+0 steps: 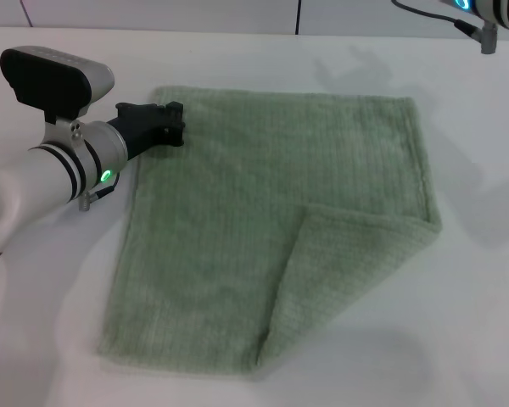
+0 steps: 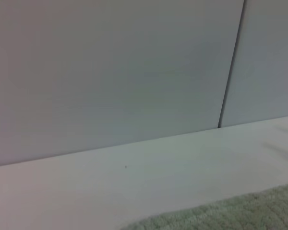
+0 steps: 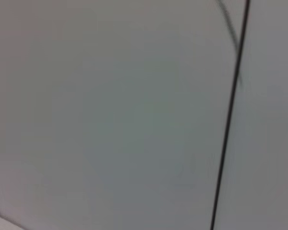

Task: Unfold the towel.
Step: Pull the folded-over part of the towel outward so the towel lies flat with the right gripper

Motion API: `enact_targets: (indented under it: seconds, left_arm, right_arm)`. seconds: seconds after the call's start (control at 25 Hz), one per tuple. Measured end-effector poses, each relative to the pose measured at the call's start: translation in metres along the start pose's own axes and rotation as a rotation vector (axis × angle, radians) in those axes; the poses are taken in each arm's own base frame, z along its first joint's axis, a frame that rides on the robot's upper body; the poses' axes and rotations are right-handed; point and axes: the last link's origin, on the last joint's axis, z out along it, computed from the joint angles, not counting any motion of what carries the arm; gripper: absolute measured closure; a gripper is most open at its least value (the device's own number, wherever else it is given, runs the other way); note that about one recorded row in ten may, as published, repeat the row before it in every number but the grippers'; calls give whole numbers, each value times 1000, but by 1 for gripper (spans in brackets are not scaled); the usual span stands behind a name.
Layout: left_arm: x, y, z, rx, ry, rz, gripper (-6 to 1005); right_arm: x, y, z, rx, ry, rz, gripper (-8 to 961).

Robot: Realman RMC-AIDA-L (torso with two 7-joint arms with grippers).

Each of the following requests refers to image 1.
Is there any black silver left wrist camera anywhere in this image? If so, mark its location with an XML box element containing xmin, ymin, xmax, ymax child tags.
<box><xmin>0</xmin><ymin>45</ymin><xmax>115</xmax><ymax>148</ymax></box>

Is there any right arm cable with connectors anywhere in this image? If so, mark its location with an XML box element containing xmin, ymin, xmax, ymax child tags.
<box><xmin>391</xmin><ymin>0</ymin><xmax>498</xmax><ymax>55</ymax></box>

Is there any left arm cable with connector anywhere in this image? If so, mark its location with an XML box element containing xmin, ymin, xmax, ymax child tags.
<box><xmin>78</xmin><ymin>173</ymin><xmax>120</xmax><ymax>212</ymax></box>

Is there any light green terry towel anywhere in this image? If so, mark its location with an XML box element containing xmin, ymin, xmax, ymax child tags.
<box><xmin>97</xmin><ymin>86</ymin><xmax>445</xmax><ymax>380</ymax></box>

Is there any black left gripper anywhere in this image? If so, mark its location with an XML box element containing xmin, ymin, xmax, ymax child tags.
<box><xmin>105</xmin><ymin>101</ymin><xmax>187</xmax><ymax>162</ymax></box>

